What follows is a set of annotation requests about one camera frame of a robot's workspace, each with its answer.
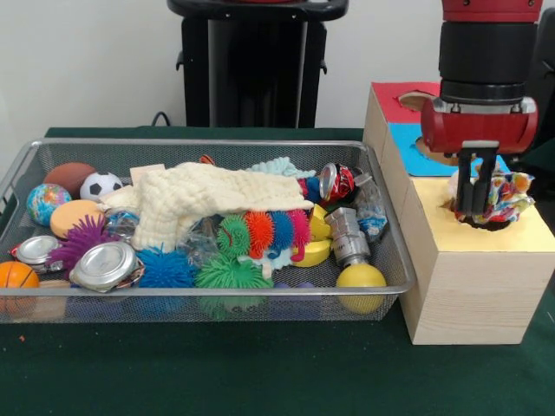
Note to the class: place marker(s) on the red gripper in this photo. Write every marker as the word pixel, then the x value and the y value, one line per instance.
pixel 477 130

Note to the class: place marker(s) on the white colourful patterned cloth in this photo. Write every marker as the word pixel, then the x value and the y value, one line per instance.
pixel 509 195

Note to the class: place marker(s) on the cream knitted cloth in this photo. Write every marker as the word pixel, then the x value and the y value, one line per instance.
pixel 195 190

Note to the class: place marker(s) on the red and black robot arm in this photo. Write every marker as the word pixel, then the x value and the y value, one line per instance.
pixel 485 47

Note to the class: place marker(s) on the wooden box with three holes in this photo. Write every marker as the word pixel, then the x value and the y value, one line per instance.
pixel 477 294

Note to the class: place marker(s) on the silver mesh bin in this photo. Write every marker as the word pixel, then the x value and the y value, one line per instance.
pixel 217 291

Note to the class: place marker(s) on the dark green table cloth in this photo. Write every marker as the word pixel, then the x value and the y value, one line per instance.
pixel 217 368
pixel 544 169

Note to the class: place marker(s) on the yellow ball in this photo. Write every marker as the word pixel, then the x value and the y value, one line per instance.
pixel 360 279

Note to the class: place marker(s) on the multicolour spiky caterpillar toy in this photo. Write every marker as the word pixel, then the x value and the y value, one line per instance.
pixel 264 229

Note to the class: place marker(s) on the green spiky ball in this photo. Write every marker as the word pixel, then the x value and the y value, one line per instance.
pixel 232 273

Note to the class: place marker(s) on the blue spiky ball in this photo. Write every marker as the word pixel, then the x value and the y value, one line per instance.
pixel 167 268

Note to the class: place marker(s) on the small soccer ball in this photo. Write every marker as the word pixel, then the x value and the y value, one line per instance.
pixel 100 186

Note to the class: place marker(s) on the crushed silver can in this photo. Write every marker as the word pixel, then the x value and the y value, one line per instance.
pixel 104 262

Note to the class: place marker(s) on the purple spiky toy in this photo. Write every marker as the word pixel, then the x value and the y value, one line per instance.
pixel 82 240

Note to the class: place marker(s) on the peach foam ball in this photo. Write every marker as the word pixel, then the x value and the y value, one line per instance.
pixel 71 216

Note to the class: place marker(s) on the globe print ball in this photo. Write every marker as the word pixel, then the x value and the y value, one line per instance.
pixel 45 203

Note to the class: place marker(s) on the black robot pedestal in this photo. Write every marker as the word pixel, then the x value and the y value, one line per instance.
pixel 260 65

